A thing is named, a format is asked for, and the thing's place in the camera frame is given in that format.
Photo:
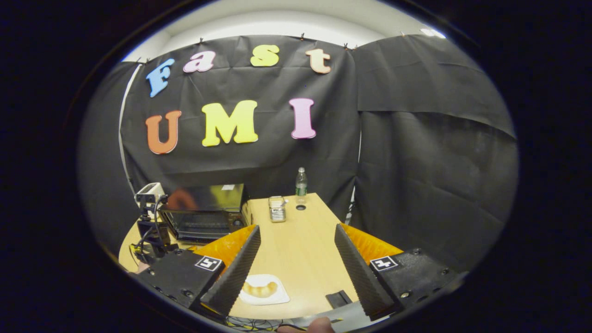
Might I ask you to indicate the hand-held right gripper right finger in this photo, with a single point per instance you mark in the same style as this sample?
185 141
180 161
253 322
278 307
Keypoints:
356 270

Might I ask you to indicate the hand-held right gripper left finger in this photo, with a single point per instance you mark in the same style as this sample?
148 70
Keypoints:
240 270

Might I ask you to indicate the golden croissant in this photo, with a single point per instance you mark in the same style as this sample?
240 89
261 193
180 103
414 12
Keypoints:
260 290

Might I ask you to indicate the black electric oven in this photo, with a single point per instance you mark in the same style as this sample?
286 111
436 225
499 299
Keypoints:
203 217

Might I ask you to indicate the small black flat block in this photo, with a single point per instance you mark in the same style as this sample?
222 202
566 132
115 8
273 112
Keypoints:
339 299

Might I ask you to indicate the white toaster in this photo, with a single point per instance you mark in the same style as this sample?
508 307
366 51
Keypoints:
149 190

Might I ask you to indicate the white square plate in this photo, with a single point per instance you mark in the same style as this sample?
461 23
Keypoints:
277 298

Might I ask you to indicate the clear plastic water bottle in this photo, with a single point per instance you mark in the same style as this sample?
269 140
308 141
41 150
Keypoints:
301 185

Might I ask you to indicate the black backdrop cloth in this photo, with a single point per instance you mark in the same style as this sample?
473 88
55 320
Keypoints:
407 162

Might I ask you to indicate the small ceiling light panel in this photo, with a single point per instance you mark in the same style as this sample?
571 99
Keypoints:
432 33

